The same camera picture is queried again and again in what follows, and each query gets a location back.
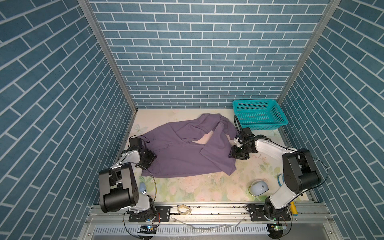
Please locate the purple trousers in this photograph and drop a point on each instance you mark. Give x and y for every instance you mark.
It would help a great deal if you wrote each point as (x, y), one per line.
(191, 148)

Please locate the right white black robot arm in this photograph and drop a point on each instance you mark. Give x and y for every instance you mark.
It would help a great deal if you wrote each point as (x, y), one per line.
(300, 172)

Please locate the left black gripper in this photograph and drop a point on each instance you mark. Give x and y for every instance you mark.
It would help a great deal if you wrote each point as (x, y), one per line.
(151, 155)

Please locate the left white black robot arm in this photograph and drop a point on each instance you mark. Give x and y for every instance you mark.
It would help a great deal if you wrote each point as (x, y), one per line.
(118, 186)

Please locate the blue garden rake yellow handle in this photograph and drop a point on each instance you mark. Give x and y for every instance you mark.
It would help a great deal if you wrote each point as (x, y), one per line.
(281, 181)

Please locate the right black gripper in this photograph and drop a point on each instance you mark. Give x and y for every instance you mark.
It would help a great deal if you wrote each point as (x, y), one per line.
(234, 154)

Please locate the aluminium front rail frame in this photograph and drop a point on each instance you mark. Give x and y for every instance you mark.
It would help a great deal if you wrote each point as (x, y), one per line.
(314, 222)

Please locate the grey computer mouse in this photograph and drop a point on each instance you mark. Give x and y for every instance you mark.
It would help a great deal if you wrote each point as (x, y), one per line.
(258, 187)

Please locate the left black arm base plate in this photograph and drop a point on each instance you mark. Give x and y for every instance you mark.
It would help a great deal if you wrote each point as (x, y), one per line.
(153, 214)

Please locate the beige rubber band loop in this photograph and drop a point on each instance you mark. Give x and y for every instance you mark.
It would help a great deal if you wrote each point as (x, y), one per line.
(184, 210)

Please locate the teal plastic mesh basket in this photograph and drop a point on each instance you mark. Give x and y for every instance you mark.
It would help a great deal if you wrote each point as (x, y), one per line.
(259, 115)

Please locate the white slotted cable duct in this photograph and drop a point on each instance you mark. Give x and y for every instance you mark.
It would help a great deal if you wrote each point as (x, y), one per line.
(182, 230)

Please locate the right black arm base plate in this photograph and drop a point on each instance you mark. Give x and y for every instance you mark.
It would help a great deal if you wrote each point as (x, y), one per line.
(260, 213)

